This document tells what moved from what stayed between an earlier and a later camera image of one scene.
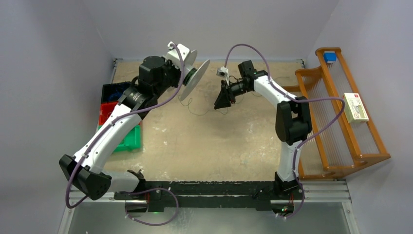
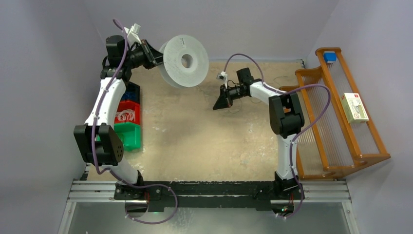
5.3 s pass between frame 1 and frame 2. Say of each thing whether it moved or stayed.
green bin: stayed
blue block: stayed
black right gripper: stayed
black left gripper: moved
